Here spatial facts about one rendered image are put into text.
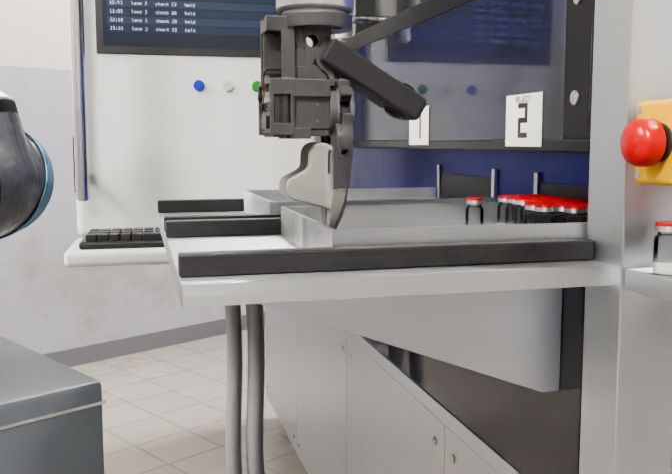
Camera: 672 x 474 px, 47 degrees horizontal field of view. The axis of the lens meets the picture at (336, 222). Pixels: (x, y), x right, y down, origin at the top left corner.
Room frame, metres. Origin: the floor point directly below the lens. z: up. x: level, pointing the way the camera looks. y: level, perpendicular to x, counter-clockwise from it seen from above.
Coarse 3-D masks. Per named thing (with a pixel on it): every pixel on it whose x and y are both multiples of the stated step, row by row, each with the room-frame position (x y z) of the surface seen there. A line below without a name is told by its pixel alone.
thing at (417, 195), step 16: (256, 192) 1.29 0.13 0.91; (272, 192) 1.30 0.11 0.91; (352, 192) 1.33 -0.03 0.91; (368, 192) 1.34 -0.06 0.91; (384, 192) 1.35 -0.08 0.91; (400, 192) 1.35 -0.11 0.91; (416, 192) 1.36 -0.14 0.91; (432, 192) 1.37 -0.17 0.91; (256, 208) 1.16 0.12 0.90; (272, 208) 1.04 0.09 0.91
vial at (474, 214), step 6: (468, 204) 0.94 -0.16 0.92; (474, 204) 0.93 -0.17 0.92; (480, 204) 0.93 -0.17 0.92; (468, 210) 0.94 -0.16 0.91; (474, 210) 0.93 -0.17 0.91; (480, 210) 0.93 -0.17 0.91; (468, 216) 0.94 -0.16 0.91; (474, 216) 0.93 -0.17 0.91; (480, 216) 0.93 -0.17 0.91; (468, 222) 0.94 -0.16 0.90; (474, 222) 0.93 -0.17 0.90; (480, 222) 0.93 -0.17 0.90
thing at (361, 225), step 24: (288, 216) 0.91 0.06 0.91; (312, 216) 0.97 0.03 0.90; (360, 216) 0.98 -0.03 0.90; (384, 216) 0.99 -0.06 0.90; (408, 216) 1.00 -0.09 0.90; (432, 216) 1.01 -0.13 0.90; (456, 216) 1.01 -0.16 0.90; (312, 240) 0.79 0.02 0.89; (336, 240) 0.71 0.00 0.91; (360, 240) 0.72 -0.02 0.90; (384, 240) 0.72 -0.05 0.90; (408, 240) 0.73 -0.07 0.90; (432, 240) 0.73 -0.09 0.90; (456, 240) 0.74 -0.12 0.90; (480, 240) 0.75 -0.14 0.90; (504, 240) 0.75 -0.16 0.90
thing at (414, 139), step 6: (426, 108) 1.20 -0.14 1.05; (426, 114) 1.19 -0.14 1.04; (414, 120) 1.25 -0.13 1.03; (426, 120) 1.19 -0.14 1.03; (414, 126) 1.25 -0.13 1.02; (426, 126) 1.19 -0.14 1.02; (414, 132) 1.25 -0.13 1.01; (426, 132) 1.19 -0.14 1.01; (414, 138) 1.24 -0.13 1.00; (426, 138) 1.19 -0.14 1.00; (414, 144) 1.25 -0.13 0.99; (420, 144) 1.22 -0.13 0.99; (426, 144) 1.19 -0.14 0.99
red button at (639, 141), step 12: (636, 120) 0.65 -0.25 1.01; (648, 120) 0.64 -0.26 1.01; (624, 132) 0.66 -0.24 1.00; (636, 132) 0.64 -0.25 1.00; (648, 132) 0.63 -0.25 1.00; (660, 132) 0.63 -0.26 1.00; (624, 144) 0.65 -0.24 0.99; (636, 144) 0.64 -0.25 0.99; (648, 144) 0.63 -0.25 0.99; (660, 144) 0.63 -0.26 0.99; (624, 156) 0.66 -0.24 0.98; (636, 156) 0.64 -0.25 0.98; (648, 156) 0.63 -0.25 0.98; (660, 156) 0.64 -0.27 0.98
